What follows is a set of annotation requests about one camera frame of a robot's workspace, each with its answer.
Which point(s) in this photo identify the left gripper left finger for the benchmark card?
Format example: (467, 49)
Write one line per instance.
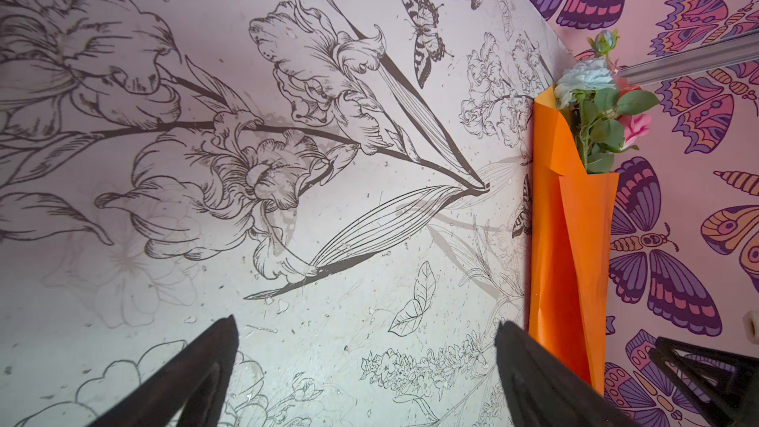
(192, 385)

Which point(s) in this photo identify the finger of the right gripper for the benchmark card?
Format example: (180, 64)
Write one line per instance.
(722, 386)

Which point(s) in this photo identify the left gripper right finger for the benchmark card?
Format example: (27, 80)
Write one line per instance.
(541, 391)

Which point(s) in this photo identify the orange wrapping paper sheet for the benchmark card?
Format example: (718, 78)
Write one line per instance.
(570, 250)

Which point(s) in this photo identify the white fake flower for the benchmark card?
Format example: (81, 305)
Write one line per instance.
(586, 96)

